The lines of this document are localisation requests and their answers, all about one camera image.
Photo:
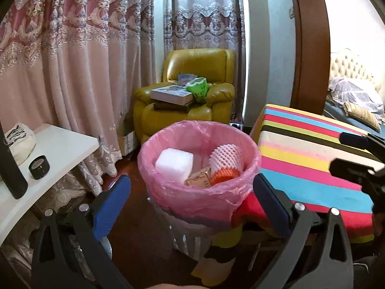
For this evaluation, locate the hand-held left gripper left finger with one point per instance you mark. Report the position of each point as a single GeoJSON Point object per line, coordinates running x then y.
{"type": "Point", "coordinates": [111, 207]}

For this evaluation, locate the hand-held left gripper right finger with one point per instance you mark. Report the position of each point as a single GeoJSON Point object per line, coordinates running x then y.
{"type": "Point", "coordinates": [270, 200]}

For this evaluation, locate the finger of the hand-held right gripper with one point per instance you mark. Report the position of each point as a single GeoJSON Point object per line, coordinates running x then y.
{"type": "Point", "coordinates": [353, 141]}
{"type": "Point", "coordinates": [346, 168]}

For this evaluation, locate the orange and pink foam net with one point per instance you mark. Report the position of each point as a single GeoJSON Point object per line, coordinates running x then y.
{"type": "Point", "coordinates": [225, 156]}

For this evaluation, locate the small cardboard box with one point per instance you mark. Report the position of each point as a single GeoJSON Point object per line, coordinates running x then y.
{"type": "Point", "coordinates": [198, 180]}

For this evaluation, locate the pink bin liner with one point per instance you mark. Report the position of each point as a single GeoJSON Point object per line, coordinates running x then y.
{"type": "Point", "coordinates": [195, 198]}

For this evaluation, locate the white foam block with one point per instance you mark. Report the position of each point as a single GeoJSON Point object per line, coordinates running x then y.
{"type": "Point", "coordinates": [174, 164]}

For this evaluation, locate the white plastic trash bin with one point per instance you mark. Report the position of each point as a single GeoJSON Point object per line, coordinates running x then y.
{"type": "Point", "coordinates": [186, 240]}

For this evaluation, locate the person's left hand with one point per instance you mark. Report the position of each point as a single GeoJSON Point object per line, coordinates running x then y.
{"type": "Point", "coordinates": [177, 286]}

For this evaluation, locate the striped gold pillow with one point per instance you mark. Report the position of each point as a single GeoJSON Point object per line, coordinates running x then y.
{"type": "Point", "coordinates": [361, 114]}

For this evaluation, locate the striped colourful tablecloth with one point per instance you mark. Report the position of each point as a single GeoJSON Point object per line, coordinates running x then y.
{"type": "Point", "coordinates": [300, 168]}

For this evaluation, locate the cardboard box on floor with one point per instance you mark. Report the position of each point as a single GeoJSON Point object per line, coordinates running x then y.
{"type": "Point", "coordinates": [127, 144]}

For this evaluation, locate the white side table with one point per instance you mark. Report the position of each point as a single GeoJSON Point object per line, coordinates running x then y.
{"type": "Point", "coordinates": [60, 153]}

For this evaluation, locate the cream tufted headboard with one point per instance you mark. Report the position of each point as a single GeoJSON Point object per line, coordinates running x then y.
{"type": "Point", "coordinates": [349, 66]}

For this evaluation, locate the small black jar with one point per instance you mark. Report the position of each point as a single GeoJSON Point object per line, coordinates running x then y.
{"type": "Point", "coordinates": [39, 168]}

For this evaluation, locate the power strip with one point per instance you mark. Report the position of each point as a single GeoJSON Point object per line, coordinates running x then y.
{"type": "Point", "coordinates": [236, 125]}

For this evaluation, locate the tall black object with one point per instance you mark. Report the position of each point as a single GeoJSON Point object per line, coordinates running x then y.
{"type": "Point", "coordinates": [12, 171]}

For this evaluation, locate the white patterned pouch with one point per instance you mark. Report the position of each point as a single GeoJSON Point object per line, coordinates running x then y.
{"type": "Point", "coordinates": [21, 147]}

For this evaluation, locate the dark flat book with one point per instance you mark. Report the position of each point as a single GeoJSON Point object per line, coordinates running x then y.
{"type": "Point", "coordinates": [168, 106]}

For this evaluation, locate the flat white box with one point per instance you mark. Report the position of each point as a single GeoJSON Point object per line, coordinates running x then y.
{"type": "Point", "coordinates": [171, 94]}

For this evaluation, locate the green plastic bag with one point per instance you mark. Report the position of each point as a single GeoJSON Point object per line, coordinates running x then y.
{"type": "Point", "coordinates": [198, 88]}

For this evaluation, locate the pink embroidered curtain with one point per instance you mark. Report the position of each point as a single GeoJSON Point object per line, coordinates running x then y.
{"type": "Point", "coordinates": [75, 66]}

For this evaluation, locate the light blue booklet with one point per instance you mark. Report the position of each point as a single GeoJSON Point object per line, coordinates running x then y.
{"type": "Point", "coordinates": [185, 78]}

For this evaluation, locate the yellow leather armchair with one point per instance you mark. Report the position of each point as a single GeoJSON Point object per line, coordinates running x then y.
{"type": "Point", "coordinates": [198, 63]}

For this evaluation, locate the sheer lace curtain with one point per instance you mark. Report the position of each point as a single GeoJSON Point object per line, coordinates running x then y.
{"type": "Point", "coordinates": [204, 21]}

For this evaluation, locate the brown wooden door frame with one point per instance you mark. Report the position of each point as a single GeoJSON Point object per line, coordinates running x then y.
{"type": "Point", "coordinates": [312, 51]}

